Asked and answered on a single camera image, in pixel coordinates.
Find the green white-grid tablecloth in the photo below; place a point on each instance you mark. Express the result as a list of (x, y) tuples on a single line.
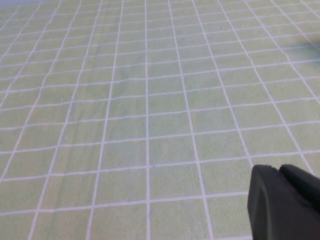
[(140, 120)]

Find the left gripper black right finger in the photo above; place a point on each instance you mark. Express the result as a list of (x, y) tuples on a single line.
[(305, 187)]

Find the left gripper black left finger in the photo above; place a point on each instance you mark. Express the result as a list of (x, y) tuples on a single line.
[(272, 212)]

